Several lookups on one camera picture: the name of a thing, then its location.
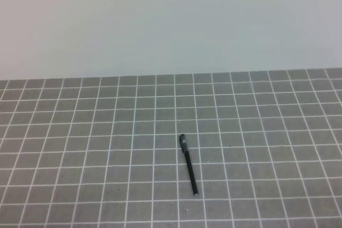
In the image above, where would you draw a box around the black translucent pen cap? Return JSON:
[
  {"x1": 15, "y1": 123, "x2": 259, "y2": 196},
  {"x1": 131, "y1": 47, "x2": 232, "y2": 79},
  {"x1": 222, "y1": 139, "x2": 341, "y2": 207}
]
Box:
[{"x1": 179, "y1": 134, "x2": 188, "y2": 153}]

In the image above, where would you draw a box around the black pen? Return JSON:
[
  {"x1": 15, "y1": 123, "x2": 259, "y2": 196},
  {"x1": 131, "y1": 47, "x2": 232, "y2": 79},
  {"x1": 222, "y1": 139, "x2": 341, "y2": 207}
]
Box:
[{"x1": 184, "y1": 150, "x2": 198, "y2": 196}]

